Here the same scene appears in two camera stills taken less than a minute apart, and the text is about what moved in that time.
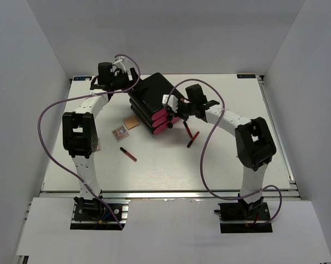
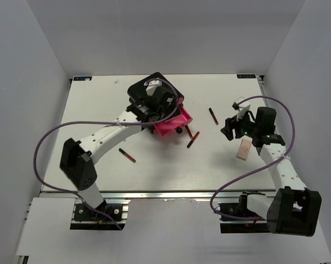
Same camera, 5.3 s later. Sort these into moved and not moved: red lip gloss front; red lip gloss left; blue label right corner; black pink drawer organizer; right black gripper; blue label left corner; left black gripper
Moved: black pink drawer organizer; left black gripper; right black gripper
Not moved: blue label right corner; blue label left corner; red lip gloss left; red lip gloss front
